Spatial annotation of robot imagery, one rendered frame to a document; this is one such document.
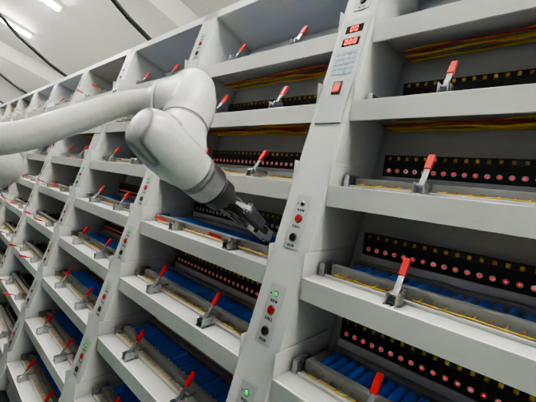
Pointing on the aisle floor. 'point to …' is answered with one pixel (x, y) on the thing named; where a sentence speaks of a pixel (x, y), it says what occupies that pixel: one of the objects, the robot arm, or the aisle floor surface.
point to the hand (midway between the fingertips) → (260, 230)
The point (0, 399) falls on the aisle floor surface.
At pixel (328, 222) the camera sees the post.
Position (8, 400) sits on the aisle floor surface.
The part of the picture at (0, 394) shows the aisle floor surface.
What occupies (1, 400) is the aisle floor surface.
